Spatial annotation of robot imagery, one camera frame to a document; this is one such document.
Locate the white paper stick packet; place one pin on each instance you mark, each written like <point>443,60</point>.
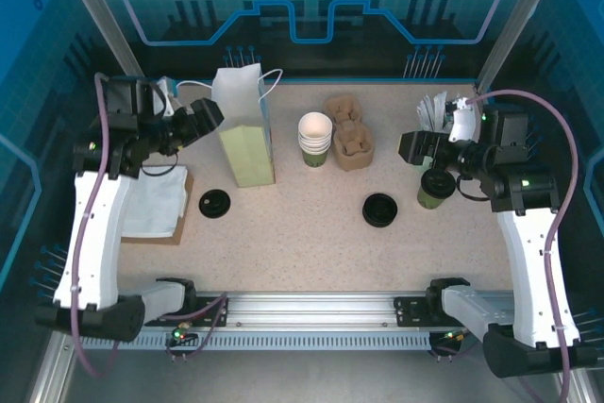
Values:
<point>441,108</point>
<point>427,112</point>

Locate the aluminium side frame bar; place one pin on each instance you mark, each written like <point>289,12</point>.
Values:
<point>578,389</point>
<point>47,374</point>

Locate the green paper coffee cup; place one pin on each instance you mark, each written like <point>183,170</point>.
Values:
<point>429,202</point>

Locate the stack of black cup lids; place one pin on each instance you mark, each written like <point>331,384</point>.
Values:
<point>380,209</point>

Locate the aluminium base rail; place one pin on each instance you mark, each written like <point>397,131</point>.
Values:
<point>307,308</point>

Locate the aluminium upright frame post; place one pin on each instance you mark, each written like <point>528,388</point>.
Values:
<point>115,35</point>
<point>521,21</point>

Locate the stack of brown pulp carriers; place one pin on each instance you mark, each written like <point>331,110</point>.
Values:
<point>354,146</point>

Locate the small LED circuit board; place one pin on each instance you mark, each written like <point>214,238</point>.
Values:
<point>181,334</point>
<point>454,337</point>

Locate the stack of green paper cups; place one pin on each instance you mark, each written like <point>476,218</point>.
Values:
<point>315,139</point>

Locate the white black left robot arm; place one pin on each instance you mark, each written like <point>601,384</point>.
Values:
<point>94,242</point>

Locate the white green paper gift bag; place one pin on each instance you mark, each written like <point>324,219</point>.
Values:
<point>247,157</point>

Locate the stack of white napkins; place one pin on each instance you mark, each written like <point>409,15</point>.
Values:
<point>156,205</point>

